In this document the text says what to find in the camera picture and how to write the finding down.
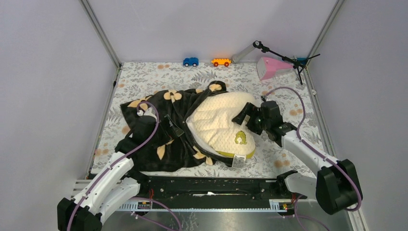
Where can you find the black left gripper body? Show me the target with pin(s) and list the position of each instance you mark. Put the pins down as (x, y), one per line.
(147, 137)

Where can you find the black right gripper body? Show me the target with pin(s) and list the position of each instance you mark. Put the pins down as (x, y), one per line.
(262, 124)

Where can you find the black floral plush pillowcase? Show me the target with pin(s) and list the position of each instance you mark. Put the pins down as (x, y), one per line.
(183, 151)

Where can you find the white quilted pillow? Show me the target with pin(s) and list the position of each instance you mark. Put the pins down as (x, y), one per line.
(212, 128)

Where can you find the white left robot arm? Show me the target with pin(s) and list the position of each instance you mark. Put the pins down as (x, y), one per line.
(119, 180)

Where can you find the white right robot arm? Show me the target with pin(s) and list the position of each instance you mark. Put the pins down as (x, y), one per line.
(335, 186)

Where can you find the yellow patch on pillow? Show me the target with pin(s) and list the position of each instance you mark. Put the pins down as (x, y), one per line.
(240, 138)

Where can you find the floral patterned table mat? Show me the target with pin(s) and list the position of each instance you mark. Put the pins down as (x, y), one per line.
(296, 101)

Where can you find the pink and white iron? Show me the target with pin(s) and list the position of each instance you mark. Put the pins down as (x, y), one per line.
(268, 67)

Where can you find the white care label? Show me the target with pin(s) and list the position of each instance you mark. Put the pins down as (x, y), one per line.
(238, 161)

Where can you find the orange toy car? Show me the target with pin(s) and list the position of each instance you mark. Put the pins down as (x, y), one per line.
(221, 62)

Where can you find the grey metal cylinder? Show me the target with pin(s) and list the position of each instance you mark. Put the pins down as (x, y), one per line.
(240, 55)

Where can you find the black tripod stand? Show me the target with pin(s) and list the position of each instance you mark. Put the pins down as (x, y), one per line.
(298, 64)

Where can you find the blue toy car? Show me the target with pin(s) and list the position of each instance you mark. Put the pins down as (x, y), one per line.
(192, 61)

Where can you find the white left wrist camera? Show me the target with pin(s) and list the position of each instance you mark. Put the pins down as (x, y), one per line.
(145, 110)

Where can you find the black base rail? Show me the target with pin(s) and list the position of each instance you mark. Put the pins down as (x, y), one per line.
(202, 194)

